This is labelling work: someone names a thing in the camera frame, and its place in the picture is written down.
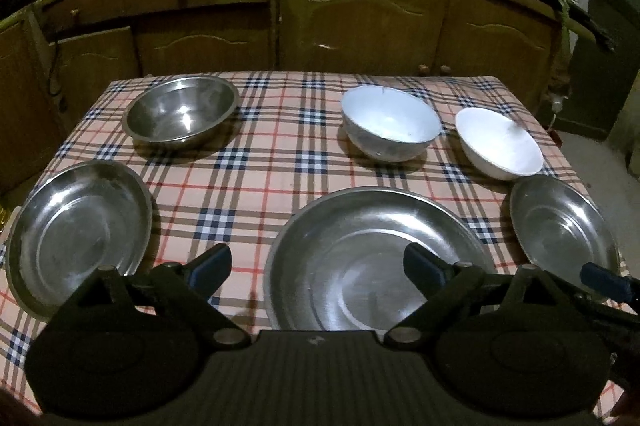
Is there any dark green door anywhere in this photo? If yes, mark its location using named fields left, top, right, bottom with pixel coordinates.
left=555, top=0, right=640, bottom=142

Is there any small steel plate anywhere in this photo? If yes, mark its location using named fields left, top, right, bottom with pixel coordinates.
left=509, top=174, right=621, bottom=294
left=5, top=159, right=154, bottom=320

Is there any large steel plate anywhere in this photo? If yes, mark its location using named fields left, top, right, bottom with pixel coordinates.
left=263, top=187, right=496, bottom=333

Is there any plaid tablecloth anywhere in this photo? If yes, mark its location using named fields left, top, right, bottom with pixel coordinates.
left=0, top=73, right=626, bottom=426

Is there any wooden kitchen cabinet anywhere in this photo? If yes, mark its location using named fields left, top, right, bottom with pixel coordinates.
left=0, top=0, right=616, bottom=202

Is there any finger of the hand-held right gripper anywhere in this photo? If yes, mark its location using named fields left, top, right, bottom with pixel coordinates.
left=579, top=261, right=640, bottom=332

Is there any black power cable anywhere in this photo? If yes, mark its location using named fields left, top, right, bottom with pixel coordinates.
left=47, top=35, right=69, bottom=113

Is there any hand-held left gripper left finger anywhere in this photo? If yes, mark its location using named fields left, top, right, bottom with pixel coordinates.
left=60, top=244, right=252, bottom=350

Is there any small white bowl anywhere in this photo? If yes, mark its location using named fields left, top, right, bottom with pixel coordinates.
left=455, top=107, right=545, bottom=181

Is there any large pale blue bowl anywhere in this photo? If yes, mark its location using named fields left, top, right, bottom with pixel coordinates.
left=341, top=85, right=443, bottom=163

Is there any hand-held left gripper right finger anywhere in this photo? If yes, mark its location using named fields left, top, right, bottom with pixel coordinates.
left=384, top=242, right=581, bottom=350

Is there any dark long rod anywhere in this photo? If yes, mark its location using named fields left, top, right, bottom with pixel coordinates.
left=550, top=0, right=617, bottom=53

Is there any deep steel bowl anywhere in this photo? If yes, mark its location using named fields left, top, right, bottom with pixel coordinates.
left=121, top=75, right=240, bottom=150

